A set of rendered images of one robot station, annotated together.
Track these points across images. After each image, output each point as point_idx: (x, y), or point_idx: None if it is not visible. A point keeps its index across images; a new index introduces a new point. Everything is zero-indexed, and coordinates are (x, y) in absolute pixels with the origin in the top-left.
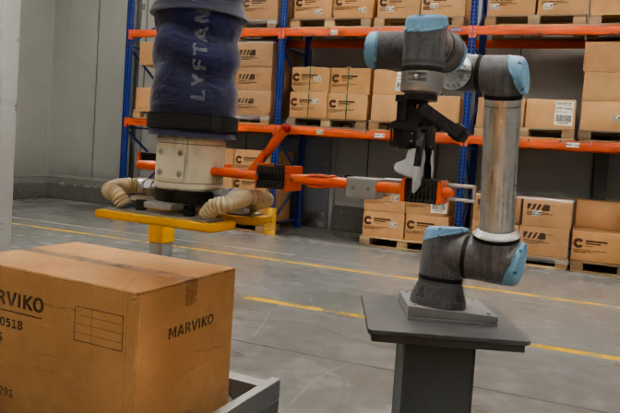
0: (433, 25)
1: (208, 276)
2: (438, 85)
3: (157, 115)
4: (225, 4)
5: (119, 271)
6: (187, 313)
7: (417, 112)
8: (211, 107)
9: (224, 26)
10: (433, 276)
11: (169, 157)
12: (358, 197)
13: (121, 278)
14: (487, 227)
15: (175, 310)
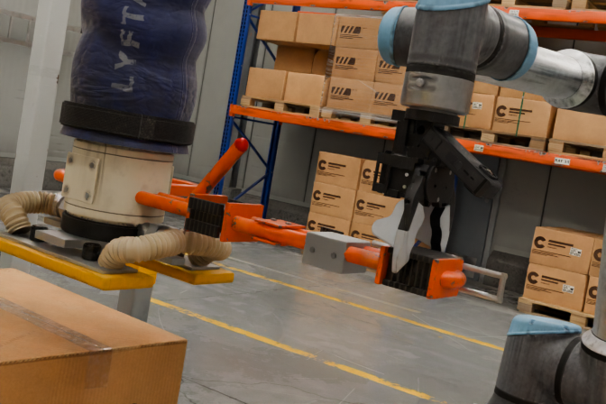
0: (455, 0)
1: (133, 347)
2: (457, 100)
3: (68, 107)
4: None
5: (13, 322)
6: (88, 399)
7: (421, 142)
8: (142, 103)
9: None
10: (512, 393)
11: (79, 169)
12: (318, 267)
13: (0, 335)
14: (602, 331)
15: (66, 392)
